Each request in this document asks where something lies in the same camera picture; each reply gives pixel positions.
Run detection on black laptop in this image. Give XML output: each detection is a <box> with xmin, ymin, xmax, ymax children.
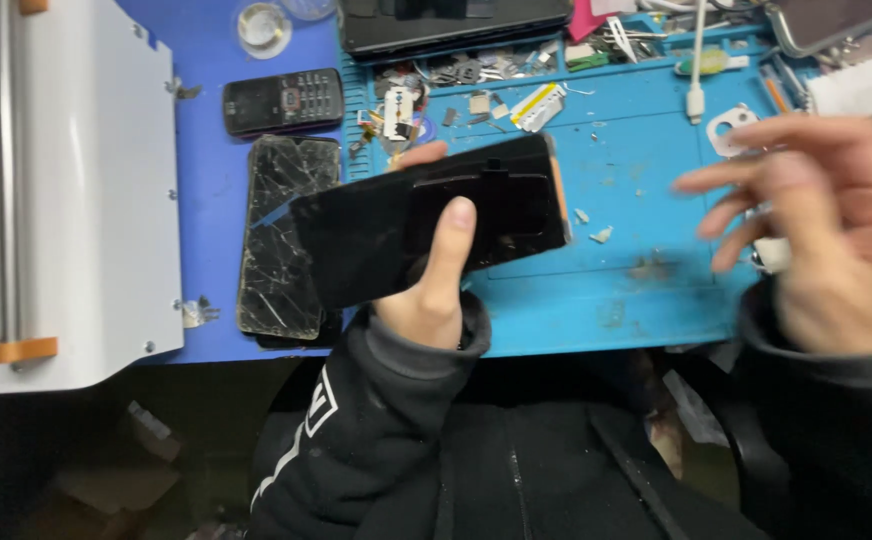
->
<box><xmin>337</xmin><ymin>0</ymin><xmax>575</xmax><ymax>61</ymax></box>

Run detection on white flex connector part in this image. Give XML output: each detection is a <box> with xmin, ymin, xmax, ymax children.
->
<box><xmin>382</xmin><ymin>85</ymin><xmax>416</xmax><ymax>142</ymax></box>

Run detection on black keypad phone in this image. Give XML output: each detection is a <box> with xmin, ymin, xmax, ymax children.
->
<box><xmin>222</xmin><ymin>68</ymin><xmax>346</xmax><ymax>138</ymax></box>

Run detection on pink card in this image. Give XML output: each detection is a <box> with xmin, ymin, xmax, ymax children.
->
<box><xmin>565</xmin><ymin>0</ymin><xmax>617</xmax><ymax>44</ymax></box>

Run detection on person's black jacket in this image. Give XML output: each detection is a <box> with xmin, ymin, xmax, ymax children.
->
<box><xmin>247</xmin><ymin>281</ymin><xmax>872</xmax><ymax>540</ymax></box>

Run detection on white charging cable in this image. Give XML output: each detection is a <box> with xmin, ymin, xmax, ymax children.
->
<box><xmin>685</xmin><ymin>0</ymin><xmax>709</xmax><ymax>126</ymax></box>

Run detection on cracked smartphone screen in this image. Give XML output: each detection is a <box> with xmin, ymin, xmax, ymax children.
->
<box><xmin>236</xmin><ymin>135</ymin><xmax>343</xmax><ymax>342</ymax></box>

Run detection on heap of small phone parts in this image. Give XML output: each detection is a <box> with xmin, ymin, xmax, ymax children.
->
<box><xmin>372</xmin><ymin>41</ymin><xmax>561</xmax><ymax>90</ymax></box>

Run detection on clear glass dish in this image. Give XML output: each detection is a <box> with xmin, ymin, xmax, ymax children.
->
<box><xmin>235</xmin><ymin>2</ymin><xmax>293</xmax><ymax>60</ymax></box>

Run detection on person's right hand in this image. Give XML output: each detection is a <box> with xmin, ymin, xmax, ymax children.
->
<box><xmin>672</xmin><ymin>114</ymin><xmax>872</xmax><ymax>357</ymax></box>

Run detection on white tweezers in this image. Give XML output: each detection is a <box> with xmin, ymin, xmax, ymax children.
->
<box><xmin>605</xmin><ymin>16</ymin><xmax>640</xmax><ymax>65</ymax></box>

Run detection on white camera frame part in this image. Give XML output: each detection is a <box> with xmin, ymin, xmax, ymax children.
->
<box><xmin>706</xmin><ymin>103</ymin><xmax>761</xmax><ymax>159</ymax></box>

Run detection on blue repair mat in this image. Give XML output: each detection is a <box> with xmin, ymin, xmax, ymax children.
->
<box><xmin>340</xmin><ymin>11</ymin><xmax>872</xmax><ymax>359</ymax></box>

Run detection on white cloth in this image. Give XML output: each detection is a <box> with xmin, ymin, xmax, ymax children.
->
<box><xmin>806</xmin><ymin>57</ymin><xmax>872</xmax><ymax>118</ymax></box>

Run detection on white machine housing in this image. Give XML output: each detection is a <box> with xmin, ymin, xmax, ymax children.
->
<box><xmin>0</xmin><ymin>0</ymin><xmax>185</xmax><ymax>397</ymax></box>

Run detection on green white brush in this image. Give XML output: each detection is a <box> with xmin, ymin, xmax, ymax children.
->
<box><xmin>673</xmin><ymin>48</ymin><xmax>750</xmax><ymax>78</ymax></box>

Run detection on black smartphone screen assembly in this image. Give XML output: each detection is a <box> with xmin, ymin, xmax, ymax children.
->
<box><xmin>289</xmin><ymin>133</ymin><xmax>574</xmax><ymax>311</ymax></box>

